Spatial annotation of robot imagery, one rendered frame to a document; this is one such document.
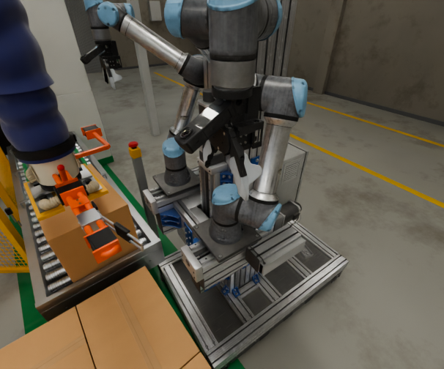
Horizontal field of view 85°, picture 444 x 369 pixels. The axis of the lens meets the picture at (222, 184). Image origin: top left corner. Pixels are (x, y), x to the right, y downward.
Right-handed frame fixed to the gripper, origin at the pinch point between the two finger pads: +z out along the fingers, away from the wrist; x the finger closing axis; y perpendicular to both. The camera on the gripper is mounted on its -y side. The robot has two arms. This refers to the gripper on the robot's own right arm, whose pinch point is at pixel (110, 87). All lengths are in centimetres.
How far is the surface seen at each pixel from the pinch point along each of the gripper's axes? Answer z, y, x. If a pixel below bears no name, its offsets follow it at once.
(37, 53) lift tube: -18.7, -24.3, -20.0
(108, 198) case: 57, -18, -8
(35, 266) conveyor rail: 93, -67, -1
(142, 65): 36, 101, 268
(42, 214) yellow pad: 38, -45, -32
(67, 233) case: 58, -41, -25
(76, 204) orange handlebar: 26, -30, -51
